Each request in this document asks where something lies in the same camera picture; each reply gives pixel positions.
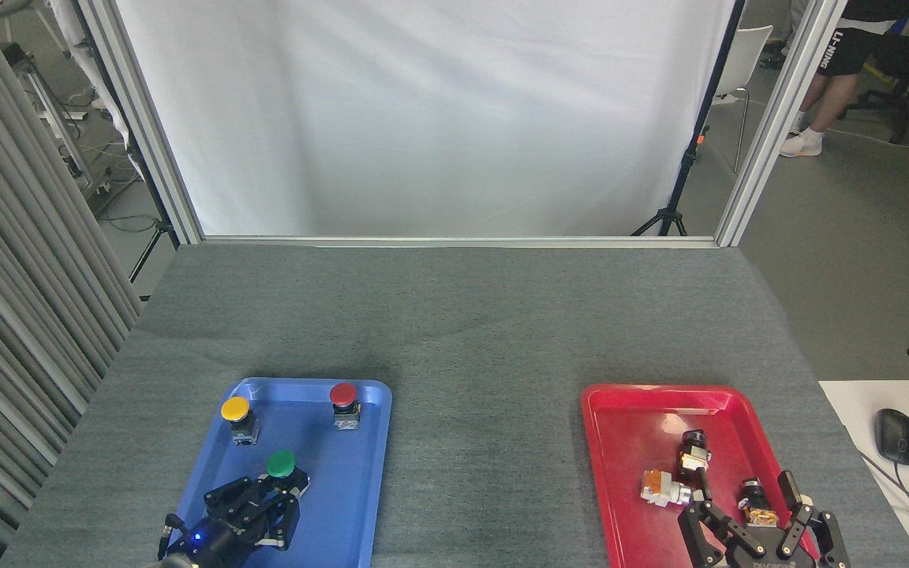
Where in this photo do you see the white desk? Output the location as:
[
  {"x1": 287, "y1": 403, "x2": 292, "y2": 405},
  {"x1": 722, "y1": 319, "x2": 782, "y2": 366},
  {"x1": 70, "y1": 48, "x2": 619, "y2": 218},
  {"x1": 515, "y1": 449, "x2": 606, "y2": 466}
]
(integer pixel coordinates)
[{"x1": 817, "y1": 379, "x2": 909, "y2": 568}]

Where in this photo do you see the silver aluminium frame post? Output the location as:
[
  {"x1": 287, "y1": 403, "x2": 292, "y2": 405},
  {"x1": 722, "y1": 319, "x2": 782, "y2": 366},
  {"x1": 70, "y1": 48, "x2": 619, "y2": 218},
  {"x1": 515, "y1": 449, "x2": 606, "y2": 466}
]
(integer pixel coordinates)
[
  {"x1": 76, "y1": 0, "x2": 205, "y2": 246},
  {"x1": 714, "y1": 0, "x2": 850, "y2": 249}
]

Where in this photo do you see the silver aluminium frame crossbar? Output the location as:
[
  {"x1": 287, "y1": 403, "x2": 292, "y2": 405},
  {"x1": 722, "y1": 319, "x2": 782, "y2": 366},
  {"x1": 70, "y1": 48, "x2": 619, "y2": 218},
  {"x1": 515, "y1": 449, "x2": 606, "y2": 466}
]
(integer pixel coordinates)
[{"x1": 200, "y1": 234, "x2": 720, "y2": 250}]

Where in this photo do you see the black tripod light stand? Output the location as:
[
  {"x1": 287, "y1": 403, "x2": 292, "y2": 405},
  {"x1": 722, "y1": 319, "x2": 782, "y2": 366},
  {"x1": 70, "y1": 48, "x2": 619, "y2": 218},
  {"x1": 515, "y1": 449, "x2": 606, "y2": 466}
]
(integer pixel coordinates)
[
  {"x1": 126, "y1": 138, "x2": 181, "y2": 286},
  {"x1": 631, "y1": 0, "x2": 747, "y2": 237}
]

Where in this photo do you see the blue plastic tray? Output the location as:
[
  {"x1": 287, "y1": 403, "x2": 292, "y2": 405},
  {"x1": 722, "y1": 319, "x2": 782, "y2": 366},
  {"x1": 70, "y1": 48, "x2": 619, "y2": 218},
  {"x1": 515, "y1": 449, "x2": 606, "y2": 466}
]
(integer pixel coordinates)
[{"x1": 153, "y1": 377, "x2": 394, "y2": 568}]

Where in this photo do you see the white orange switch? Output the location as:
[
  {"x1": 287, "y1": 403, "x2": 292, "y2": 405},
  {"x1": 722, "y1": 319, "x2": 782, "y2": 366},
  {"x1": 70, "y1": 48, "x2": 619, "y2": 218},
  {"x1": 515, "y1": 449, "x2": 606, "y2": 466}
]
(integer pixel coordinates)
[{"x1": 640, "y1": 469, "x2": 696, "y2": 509}]

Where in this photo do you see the yellow push button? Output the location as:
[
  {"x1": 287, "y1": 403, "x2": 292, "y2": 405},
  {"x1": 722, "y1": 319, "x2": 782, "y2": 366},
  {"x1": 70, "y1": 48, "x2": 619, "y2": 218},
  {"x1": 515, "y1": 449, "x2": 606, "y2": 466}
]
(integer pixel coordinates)
[{"x1": 220, "y1": 395, "x2": 261, "y2": 447}]

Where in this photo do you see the red push button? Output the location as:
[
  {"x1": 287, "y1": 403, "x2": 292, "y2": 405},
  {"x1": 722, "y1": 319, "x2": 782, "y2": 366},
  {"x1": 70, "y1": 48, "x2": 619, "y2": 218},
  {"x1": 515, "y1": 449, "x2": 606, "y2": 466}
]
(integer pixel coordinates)
[{"x1": 329, "y1": 382, "x2": 363, "y2": 432}]

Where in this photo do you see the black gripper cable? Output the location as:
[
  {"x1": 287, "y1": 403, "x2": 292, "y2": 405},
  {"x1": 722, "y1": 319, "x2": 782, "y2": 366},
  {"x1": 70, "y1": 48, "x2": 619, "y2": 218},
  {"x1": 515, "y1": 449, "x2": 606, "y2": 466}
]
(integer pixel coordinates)
[{"x1": 156, "y1": 512, "x2": 188, "y2": 558}]

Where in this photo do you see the white chair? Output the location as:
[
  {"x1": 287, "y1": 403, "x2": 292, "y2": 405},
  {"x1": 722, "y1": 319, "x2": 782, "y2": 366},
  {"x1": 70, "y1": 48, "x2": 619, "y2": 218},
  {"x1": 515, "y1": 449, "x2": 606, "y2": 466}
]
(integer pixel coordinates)
[{"x1": 710, "y1": 25, "x2": 775, "y2": 175}]

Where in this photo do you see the black mouse cable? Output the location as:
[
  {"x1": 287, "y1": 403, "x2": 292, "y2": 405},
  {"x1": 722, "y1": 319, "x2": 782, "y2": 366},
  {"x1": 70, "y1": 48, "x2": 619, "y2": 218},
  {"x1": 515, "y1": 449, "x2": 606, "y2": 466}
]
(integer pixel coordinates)
[{"x1": 857, "y1": 450, "x2": 909, "y2": 549}]

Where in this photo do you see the white backdrop cloth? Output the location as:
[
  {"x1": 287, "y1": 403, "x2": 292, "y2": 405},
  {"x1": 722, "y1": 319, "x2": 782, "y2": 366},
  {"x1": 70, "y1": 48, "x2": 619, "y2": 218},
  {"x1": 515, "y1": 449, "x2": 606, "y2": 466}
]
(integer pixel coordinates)
[{"x1": 114, "y1": 0, "x2": 739, "y2": 238}]

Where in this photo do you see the black orange switch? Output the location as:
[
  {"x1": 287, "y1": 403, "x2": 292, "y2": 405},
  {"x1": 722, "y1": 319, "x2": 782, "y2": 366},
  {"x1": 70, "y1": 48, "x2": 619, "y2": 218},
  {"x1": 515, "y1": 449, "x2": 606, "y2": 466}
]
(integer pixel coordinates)
[{"x1": 737, "y1": 476, "x2": 781, "y2": 528}]

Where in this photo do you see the black white selector switch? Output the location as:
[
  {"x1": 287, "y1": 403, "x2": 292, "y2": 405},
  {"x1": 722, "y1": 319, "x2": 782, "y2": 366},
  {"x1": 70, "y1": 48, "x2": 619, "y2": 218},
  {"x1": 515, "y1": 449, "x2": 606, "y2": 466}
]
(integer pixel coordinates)
[{"x1": 676, "y1": 430, "x2": 713, "y2": 480}]

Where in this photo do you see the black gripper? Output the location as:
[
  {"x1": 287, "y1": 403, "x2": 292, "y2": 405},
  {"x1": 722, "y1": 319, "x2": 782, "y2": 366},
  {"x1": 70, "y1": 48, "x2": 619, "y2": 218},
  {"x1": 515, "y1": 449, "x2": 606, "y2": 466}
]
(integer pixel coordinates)
[
  {"x1": 676, "y1": 469, "x2": 851, "y2": 568},
  {"x1": 165, "y1": 475, "x2": 302, "y2": 568}
]

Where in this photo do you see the green push button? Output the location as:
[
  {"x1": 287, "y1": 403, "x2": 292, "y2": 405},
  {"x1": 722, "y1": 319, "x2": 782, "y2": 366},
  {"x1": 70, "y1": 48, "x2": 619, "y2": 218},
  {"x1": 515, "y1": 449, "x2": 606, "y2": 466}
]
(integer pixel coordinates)
[{"x1": 264, "y1": 449, "x2": 312, "y2": 498}]

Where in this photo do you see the grey felt table cloth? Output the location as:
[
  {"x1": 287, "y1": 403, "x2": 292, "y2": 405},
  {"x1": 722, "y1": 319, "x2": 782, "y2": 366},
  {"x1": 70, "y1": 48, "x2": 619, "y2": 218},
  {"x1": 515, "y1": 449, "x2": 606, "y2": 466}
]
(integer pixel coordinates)
[{"x1": 0, "y1": 242, "x2": 909, "y2": 568}]

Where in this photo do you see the person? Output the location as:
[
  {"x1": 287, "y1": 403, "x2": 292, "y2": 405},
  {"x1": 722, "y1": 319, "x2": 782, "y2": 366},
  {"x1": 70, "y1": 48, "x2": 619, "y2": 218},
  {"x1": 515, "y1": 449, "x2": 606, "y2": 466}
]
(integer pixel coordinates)
[{"x1": 778, "y1": 0, "x2": 909, "y2": 159}]

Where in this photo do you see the red plastic tray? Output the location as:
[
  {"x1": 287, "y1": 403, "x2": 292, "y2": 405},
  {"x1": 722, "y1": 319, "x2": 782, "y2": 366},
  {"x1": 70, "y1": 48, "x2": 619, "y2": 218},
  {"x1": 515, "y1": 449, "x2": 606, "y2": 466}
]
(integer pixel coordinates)
[{"x1": 580, "y1": 383, "x2": 814, "y2": 568}]

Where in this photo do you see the grey pleated curtain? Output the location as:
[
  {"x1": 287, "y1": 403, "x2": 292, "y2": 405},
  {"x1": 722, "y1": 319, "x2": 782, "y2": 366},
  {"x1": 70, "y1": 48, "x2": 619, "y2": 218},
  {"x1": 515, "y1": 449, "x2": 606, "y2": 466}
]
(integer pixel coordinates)
[{"x1": 0, "y1": 0, "x2": 144, "y2": 568}]

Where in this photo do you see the black computer mouse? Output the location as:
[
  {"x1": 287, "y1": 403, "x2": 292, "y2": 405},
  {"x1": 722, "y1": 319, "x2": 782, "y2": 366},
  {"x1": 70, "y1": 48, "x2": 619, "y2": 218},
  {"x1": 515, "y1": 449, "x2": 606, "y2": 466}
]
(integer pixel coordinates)
[{"x1": 873, "y1": 407, "x2": 909, "y2": 466}]

